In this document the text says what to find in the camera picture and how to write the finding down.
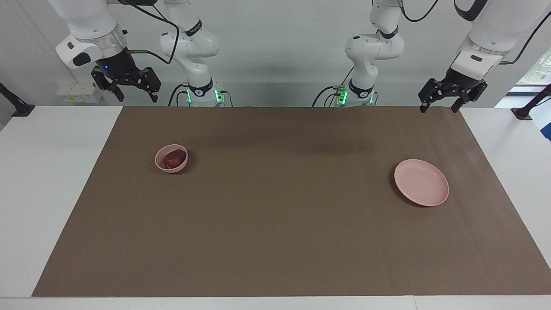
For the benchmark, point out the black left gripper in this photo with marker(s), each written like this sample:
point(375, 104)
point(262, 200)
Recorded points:
point(465, 82)

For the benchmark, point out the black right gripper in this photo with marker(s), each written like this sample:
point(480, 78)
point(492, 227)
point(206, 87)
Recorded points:
point(120, 71)

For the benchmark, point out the dark red apple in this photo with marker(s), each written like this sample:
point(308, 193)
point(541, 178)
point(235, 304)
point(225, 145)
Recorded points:
point(173, 159)

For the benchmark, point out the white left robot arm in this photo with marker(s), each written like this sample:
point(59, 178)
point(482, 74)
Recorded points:
point(374, 47)

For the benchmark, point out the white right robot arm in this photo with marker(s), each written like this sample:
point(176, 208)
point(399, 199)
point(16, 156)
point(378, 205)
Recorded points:
point(86, 21)

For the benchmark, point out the pink small bowl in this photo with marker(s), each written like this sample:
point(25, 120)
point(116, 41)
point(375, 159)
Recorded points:
point(165, 168)

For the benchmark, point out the pink round plate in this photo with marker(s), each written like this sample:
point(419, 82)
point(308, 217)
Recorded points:
point(422, 183)

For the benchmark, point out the black clamp stand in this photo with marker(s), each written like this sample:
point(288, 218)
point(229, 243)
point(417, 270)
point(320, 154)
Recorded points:
point(523, 113)
point(21, 110)

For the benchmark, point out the window with green outdoors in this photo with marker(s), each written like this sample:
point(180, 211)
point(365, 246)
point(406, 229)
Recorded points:
point(540, 69)

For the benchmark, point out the blue and white panel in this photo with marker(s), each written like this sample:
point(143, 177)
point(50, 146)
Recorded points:
point(546, 129)

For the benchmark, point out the brown table mat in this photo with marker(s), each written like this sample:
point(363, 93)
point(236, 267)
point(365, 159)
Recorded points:
point(275, 215)

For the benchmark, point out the white wall socket box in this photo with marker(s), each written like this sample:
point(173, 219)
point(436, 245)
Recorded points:
point(77, 92)

